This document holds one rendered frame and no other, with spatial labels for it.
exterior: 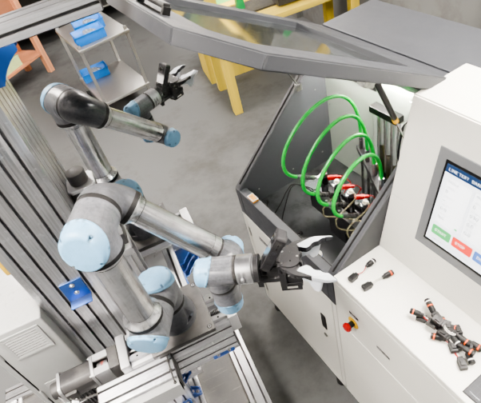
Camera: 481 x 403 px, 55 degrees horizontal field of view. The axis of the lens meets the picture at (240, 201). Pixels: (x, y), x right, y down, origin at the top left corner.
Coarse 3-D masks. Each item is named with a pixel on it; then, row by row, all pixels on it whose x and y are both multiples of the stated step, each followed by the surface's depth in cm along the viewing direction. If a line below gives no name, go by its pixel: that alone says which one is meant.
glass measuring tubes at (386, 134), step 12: (372, 108) 178; (384, 108) 176; (384, 120) 180; (384, 132) 184; (396, 132) 175; (384, 144) 188; (396, 144) 179; (384, 156) 192; (396, 156) 183; (384, 168) 197; (384, 180) 196
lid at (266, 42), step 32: (128, 0) 120; (160, 0) 112; (192, 0) 157; (160, 32) 104; (192, 32) 100; (224, 32) 122; (256, 32) 137; (288, 32) 157; (320, 32) 167; (256, 64) 100; (288, 64) 103; (320, 64) 108; (352, 64) 114; (384, 64) 129; (416, 64) 148
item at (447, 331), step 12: (420, 312) 143; (432, 312) 142; (432, 324) 139; (444, 324) 137; (432, 336) 138; (444, 336) 136; (456, 336) 135; (456, 348) 134; (468, 348) 132; (480, 348) 133; (468, 360) 131
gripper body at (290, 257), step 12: (288, 252) 113; (300, 252) 112; (252, 264) 112; (276, 264) 111; (288, 264) 109; (300, 264) 110; (264, 276) 115; (276, 276) 114; (288, 276) 111; (300, 288) 113
